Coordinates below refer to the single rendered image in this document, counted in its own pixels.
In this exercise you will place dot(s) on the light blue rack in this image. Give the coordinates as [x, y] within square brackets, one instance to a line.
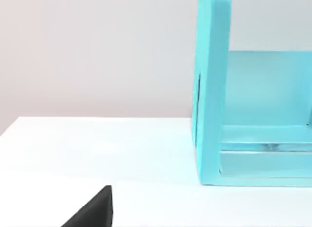
[212, 114]

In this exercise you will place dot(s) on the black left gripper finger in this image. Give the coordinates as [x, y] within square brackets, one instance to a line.
[97, 210]

